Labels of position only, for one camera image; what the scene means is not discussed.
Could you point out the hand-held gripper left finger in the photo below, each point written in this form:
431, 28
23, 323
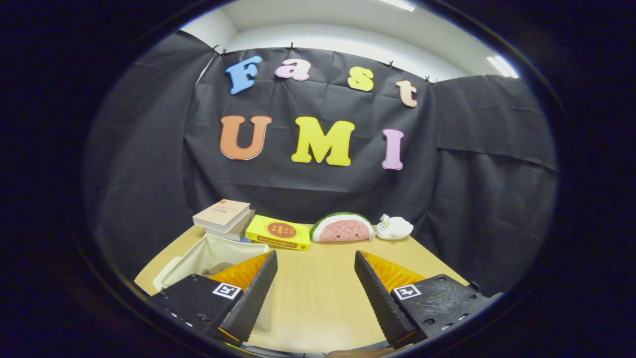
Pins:
251, 298

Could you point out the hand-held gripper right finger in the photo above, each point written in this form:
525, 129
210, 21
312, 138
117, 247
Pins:
380, 303

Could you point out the brown fuzzy slipper shoe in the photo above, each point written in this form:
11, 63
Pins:
216, 269

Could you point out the cream fabric storage box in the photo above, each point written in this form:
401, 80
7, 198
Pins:
198, 253

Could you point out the yellow book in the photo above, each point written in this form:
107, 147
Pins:
278, 232

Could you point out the grey book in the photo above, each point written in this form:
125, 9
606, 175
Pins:
243, 226

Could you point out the white plush toy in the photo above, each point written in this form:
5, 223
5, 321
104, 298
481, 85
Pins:
395, 228

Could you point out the watermelon slice plush toy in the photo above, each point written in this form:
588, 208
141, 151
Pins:
343, 229

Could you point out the beige book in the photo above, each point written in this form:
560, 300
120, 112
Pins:
221, 213

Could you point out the black backdrop cloth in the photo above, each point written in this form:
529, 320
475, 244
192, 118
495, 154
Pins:
447, 209

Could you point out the small ceiling light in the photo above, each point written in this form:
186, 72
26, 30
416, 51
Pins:
503, 66

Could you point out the long ceiling light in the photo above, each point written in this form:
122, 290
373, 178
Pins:
397, 5

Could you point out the black table edge bracket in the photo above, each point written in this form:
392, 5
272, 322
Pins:
474, 286

